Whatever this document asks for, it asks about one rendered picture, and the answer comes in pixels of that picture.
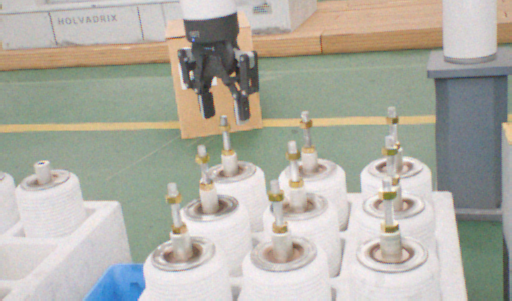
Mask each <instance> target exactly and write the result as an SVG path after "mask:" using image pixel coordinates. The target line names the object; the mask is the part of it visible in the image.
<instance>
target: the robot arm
mask: <svg viewBox="0 0 512 301"><path fill-rule="evenodd" d="M265 3H266V0H180V8H181V13H182V18H183V23H184V28H185V38H186V40H187V41H188V42H190V43H192V46H191V45H190V46H188V47H185V48H181V49H178V50H177V56H178V60H179V63H180V66H181V69H182V77H183V80H184V83H185V86H186V89H188V90H189V89H192V90H194V93H195V94H197V95H198V104H199V110H200V112H201V114H202V117H203V118H204V119H208V118H212V117H214V116H215V104H214V99H213V94H212V91H209V90H211V85H212V81H213V78H214V77H218V78H221V80H222V81H223V85H224V86H227V87H228V89H229V90H230V92H231V95H232V97H233V98H234V99H235V100H232V101H233V106H234V112H235V123H236V124H237V125H244V124H245V123H248V122H249V118H250V117H251V112H250V106H249V100H248V97H249V95H252V94H255V93H256V92H258V91H259V70H258V54H257V52H256V51H255V50H252V51H250V52H244V51H241V50H240V48H239V45H238V43H237V37H238V35H239V18H238V13H237V7H245V6H254V5H263V4H265ZM496 27H497V0H443V56H444V61H446V62H448V63H451V64H458V65H471V64H479V63H484V62H488V61H491V60H493V59H495V58H496V57H497V55H496V36H497V28H496ZM190 71H192V73H193V76H194V79H192V80H191V78H190ZM234 72H235V76H234V77H229V76H230V75H231V74H232V73H234ZM249 80H250V81H251V86H249ZM235 82H237V83H238V85H239V86H240V90H238V89H237V87H236V86H235Z"/></svg>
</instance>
